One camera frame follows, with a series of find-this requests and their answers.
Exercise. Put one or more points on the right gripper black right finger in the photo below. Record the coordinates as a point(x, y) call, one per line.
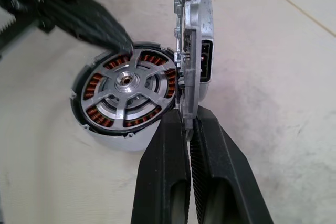
point(223, 182)

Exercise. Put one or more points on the silver motor lid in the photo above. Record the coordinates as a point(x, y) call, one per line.
point(194, 24)

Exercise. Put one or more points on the spoked silver rotor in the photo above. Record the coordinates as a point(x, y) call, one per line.
point(126, 81)

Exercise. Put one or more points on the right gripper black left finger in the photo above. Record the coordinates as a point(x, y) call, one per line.
point(162, 176)

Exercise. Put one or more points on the motor housing with copper coils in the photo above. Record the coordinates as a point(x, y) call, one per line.
point(118, 142)

